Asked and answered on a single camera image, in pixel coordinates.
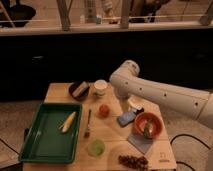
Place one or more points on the green plastic tray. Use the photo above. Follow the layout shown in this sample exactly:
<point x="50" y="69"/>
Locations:
<point x="45" y="142"/>

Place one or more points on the blue sponge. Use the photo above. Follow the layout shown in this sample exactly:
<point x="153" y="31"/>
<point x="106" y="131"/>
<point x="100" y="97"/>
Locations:
<point x="126" y="118"/>

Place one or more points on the grey blue cloth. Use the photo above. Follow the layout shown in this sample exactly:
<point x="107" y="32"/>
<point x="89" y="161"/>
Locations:
<point x="141" y="143"/>

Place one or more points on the green vegetable in bowl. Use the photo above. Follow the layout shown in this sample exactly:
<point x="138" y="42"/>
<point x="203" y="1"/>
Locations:
<point x="146" y="131"/>

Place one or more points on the white paper cup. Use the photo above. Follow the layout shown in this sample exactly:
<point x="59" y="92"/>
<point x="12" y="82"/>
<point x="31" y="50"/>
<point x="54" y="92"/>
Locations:
<point x="100" y="86"/>

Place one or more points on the red bowl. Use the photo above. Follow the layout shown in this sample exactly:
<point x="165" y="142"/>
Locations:
<point x="144" y="117"/>

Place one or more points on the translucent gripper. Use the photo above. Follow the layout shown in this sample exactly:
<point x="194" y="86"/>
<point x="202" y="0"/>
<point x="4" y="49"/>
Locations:
<point x="124" y="105"/>

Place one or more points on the green plastic cup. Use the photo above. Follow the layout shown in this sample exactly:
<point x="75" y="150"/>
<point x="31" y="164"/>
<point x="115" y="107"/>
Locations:
<point x="96" y="148"/>

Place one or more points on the metal fork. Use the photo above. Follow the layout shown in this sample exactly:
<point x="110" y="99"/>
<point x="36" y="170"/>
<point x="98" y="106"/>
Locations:
<point x="87" y="130"/>

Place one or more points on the bunch of dark grapes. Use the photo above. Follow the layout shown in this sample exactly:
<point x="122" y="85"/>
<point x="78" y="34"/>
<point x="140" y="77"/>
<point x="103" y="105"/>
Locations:
<point x="139" y="163"/>

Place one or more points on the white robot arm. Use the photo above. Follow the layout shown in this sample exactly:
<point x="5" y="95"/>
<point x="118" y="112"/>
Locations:
<point x="197" y="104"/>

